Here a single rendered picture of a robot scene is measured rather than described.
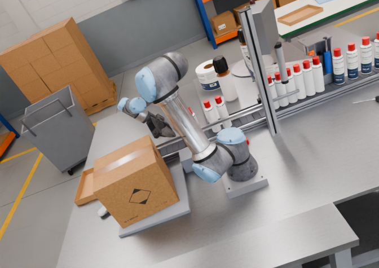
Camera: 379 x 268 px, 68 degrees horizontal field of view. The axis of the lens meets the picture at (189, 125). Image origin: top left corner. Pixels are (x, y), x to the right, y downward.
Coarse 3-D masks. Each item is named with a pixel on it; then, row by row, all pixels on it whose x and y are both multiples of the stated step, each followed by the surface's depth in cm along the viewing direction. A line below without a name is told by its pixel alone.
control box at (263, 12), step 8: (264, 0) 124; (256, 8) 119; (264, 8) 116; (272, 8) 125; (256, 16) 115; (264, 16) 116; (272, 16) 125; (256, 24) 118; (264, 24) 116; (272, 24) 125; (264, 32) 118; (272, 32) 125; (264, 40) 121; (272, 40) 125; (264, 48) 123; (272, 48) 125
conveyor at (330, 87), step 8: (360, 72) 158; (376, 72) 153; (352, 80) 155; (328, 88) 157; (336, 88) 154; (312, 96) 156; (296, 104) 156; (256, 112) 163; (264, 112) 161; (232, 120) 166; (240, 120) 163; (248, 120) 160; (208, 136) 162; (176, 144) 167; (184, 144) 164; (160, 152) 167; (168, 152) 164
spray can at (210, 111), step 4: (208, 100) 152; (204, 104) 152; (208, 104) 152; (204, 108) 156; (208, 108) 153; (212, 108) 153; (208, 112) 154; (212, 112) 154; (208, 116) 156; (212, 116) 155; (216, 116) 157; (212, 120) 157; (216, 120) 157; (212, 128) 161; (216, 128) 160; (220, 128) 161; (216, 132) 161
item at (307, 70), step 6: (306, 60) 148; (306, 66) 147; (306, 72) 149; (312, 72) 150; (306, 78) 151; (312, 78) 151; (306, 84) 153; (312, 84) 153; (306, 90) 156; (312, 90) 154
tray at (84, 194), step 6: (90, 168) 182; (84, 174) 183; (90, 174) 183; (84, 180) 181; (90, 180) 178; (78, 186) 172; (84, 186) 176; (90, 186) 173; (78, 192) 169; (84, 192) 171; (90, 192) 168; (78, 198) 167; (84, 198) 161; (90, 198) 162; (96, 198) 162; (78, 204) 163
